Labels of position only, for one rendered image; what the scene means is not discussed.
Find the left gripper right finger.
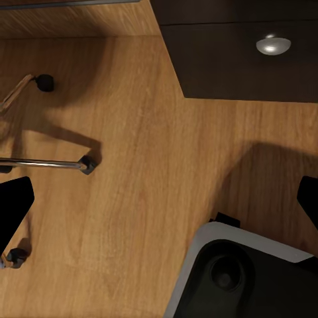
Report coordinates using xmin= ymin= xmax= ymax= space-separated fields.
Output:
xmin=297 ymin=176 xmax=318 ymax=229

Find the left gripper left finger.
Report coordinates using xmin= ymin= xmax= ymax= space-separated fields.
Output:
xmin=0 ymin=176 xmax=34 ymax=255

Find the swivel chair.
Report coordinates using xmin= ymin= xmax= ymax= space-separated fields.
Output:
xmin=0 ymin=72 xmax=97 ymax=269

